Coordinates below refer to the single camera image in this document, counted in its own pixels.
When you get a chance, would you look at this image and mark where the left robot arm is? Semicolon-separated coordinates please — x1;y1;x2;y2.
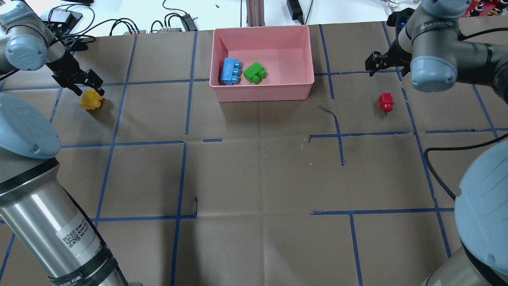
0;0;129;286

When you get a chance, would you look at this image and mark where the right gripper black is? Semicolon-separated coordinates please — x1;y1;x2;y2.
387;40;412;74

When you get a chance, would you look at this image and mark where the blue toy block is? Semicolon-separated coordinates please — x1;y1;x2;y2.
220;57;243;86

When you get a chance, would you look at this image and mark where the red toy block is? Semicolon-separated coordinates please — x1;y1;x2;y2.
378;93;394;113

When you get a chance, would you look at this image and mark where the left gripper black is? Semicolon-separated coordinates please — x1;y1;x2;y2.
51;51;105;97

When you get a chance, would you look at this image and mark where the pink plastic box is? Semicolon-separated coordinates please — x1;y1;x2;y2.
209;25;314;102

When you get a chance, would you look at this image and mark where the aluminium frame post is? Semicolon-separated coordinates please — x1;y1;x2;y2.
246;0;265;27

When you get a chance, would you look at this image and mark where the black usb hub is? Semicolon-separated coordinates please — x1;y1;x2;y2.
48;9;83;29

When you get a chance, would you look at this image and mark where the green toy block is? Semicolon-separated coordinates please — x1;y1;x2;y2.
243;62;268;84

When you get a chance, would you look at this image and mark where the black power adapter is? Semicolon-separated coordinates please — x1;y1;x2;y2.
286;0;303;22

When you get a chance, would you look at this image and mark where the yellow toy block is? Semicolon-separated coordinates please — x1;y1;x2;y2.
79;89;104;110

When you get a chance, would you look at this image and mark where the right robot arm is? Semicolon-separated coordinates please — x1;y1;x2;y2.
387;0;507;286

